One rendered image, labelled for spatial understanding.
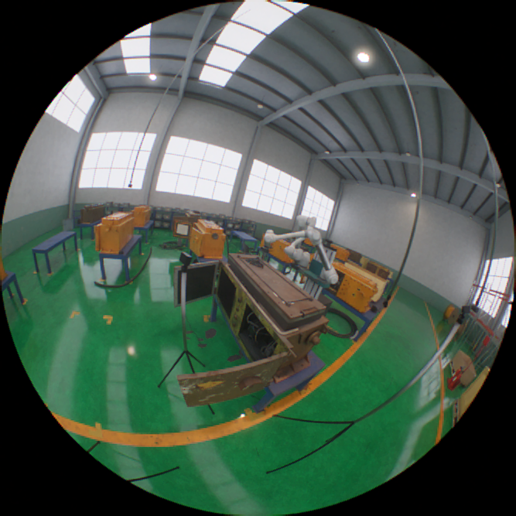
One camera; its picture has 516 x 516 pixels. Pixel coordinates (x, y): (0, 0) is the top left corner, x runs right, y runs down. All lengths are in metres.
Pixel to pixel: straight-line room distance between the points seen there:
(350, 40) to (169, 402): 9.33
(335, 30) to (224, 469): 9.30
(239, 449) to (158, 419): 0.87
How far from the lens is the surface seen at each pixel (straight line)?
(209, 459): 1.97
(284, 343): 1.07
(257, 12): 7.51
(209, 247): 3.80
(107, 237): 3.93
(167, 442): 2.00
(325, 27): 7.34
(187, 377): 0.82
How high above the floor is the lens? 1.96
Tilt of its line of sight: 17 degrees down
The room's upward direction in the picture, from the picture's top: 15 degrees clockwise
